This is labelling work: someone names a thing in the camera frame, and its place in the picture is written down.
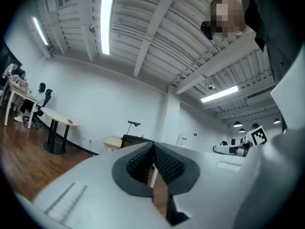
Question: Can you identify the black desk lamp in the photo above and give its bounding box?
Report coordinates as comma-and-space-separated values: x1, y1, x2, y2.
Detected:
126, 120, 142, 135

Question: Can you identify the black head camera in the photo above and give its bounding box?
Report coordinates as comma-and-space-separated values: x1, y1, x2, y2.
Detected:
200, 20, 215, 41

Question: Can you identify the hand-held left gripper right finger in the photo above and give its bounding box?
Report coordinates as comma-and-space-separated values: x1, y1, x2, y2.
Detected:
153, 142, 246, 229

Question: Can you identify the ceiling tube light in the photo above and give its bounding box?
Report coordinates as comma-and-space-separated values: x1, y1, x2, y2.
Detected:
100, 0, 114, 56
200, 85, 239, 104
32, 17, 50, 46

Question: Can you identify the person's head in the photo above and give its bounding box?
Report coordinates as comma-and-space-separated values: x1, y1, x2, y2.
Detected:
209, 0, 247, 36

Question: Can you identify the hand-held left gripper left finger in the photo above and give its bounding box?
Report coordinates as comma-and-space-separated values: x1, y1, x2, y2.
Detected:
14, 142, 172, 229

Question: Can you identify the person's black shirt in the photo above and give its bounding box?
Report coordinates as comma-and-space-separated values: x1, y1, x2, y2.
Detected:
242, 0, 305, 84

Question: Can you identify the light wooden desk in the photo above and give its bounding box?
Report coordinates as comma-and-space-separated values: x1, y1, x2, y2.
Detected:
103, 137, 159, 188

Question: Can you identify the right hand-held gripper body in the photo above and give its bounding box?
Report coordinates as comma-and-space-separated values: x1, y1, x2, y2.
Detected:
235, 125, 267, 157

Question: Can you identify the round wooden table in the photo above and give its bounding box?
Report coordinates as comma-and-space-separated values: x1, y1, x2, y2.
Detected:
41, 107, 81, 155

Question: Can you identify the white frame work desk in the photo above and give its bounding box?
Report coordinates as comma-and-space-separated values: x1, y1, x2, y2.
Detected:
4, 77, 39, 130

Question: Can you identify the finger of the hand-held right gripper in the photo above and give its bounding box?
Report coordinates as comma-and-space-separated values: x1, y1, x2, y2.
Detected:
213, 145, 236, 155

